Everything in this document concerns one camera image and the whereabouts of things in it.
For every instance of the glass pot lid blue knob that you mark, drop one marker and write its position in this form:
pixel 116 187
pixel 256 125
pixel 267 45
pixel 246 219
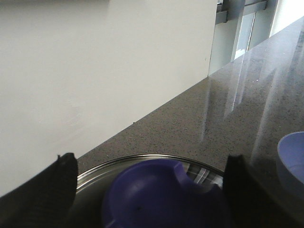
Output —
pixel 150 191

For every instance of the light blue bowl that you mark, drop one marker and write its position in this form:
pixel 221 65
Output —
pixel 290 163

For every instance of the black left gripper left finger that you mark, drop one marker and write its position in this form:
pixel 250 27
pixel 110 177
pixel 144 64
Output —
pixel 43 201

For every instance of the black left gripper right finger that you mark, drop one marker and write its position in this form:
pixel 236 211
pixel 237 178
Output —
pixel 250 204

